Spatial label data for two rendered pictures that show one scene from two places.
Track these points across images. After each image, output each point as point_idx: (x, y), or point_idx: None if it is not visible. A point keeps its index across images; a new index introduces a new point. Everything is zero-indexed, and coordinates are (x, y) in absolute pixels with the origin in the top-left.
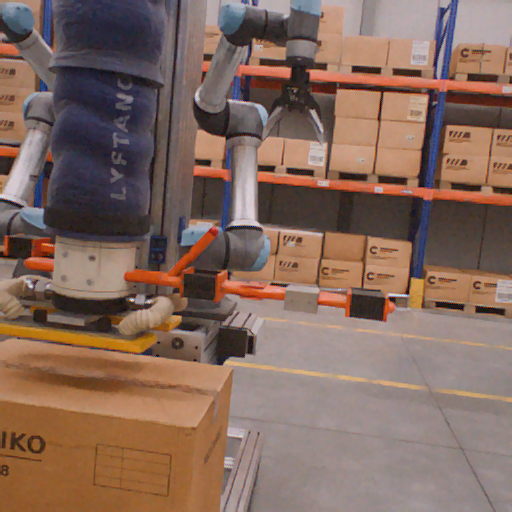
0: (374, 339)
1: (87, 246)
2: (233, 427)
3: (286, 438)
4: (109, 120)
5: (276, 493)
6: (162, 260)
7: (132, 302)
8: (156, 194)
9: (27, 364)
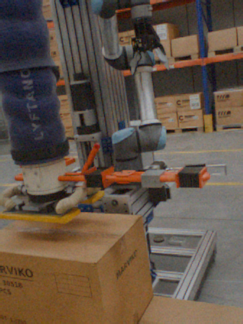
0: None
1: (32, 167)
2: (206, 226)
3: (239, 229)
4: (23, 97)
5: (228, 265)
6: (111, 150)
7: (66, 192)
8: (100, 113)
9: (32, 227)
